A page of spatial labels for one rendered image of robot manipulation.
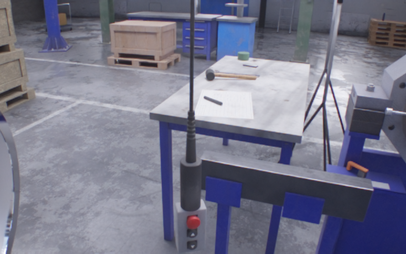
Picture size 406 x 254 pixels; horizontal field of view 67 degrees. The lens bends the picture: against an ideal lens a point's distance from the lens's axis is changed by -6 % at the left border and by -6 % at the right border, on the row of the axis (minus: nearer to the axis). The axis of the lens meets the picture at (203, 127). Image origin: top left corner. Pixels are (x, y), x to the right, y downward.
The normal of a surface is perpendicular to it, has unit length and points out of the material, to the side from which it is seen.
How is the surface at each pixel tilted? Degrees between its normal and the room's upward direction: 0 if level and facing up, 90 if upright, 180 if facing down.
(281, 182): 90
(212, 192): 90
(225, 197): 90
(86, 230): 0
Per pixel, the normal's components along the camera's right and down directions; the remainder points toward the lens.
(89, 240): 0.03, -0.91
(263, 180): -0.32, 0.38
